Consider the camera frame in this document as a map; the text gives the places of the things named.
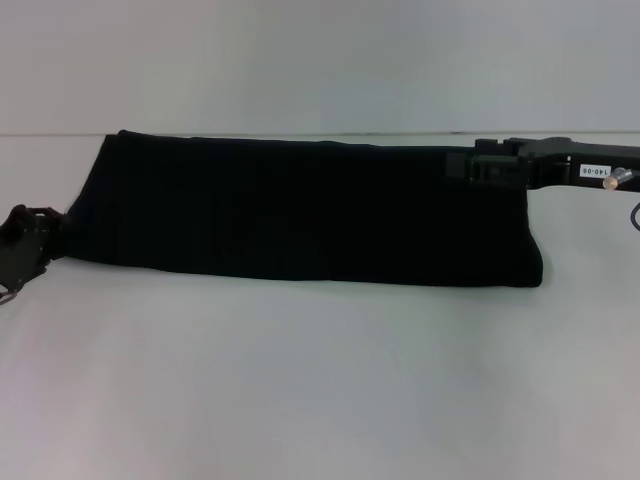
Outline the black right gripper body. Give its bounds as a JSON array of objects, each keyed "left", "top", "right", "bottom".
[{"left": 517, "top": 134, "right": 640, "bottom": 194}]

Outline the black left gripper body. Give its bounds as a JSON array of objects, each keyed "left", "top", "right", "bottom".
[{"left": 0, "top": 212, "right": 50, "bottom": 296}]

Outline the black shirt with FREE print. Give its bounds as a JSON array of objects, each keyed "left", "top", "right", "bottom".
[{"left": 62, "top": 129, "right": 545, "bottom": 290}]

